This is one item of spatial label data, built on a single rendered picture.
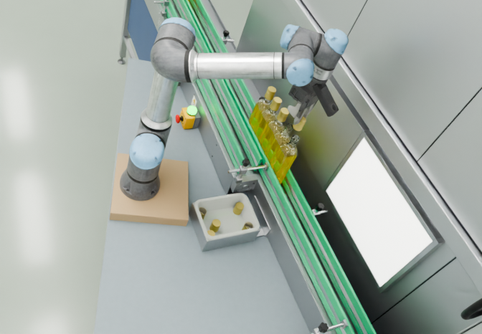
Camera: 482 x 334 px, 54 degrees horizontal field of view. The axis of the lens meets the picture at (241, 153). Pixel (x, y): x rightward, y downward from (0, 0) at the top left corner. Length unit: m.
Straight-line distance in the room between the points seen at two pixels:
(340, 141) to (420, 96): 0.37
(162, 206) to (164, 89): 0.46
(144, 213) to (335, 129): 0.76
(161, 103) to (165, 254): 0.54
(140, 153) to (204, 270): 0.48
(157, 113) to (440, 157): 0.93
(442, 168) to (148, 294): 1.02
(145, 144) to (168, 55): 0.41
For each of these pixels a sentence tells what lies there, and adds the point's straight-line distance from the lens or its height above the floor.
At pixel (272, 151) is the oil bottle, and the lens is 1.84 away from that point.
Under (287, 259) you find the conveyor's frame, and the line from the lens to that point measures 1.81.
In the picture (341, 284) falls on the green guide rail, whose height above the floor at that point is 0.92.
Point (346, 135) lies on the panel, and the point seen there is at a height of 1.24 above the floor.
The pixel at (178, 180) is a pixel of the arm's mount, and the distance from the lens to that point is 1.91.
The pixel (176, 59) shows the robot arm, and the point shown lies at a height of 1.43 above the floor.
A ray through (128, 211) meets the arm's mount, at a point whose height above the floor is 0.80.
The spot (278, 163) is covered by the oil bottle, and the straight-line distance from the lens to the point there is 1.81.
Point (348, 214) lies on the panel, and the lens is 1.76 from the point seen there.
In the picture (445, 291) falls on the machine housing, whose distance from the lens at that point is 1.56.
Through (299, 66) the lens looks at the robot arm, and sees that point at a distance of 1.34.
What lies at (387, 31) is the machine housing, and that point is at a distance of 1.59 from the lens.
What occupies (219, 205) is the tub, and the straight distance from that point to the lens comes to 1.88.
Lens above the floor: 2.30
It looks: 46 degrees down
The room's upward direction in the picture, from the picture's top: 24 degrees clockwise
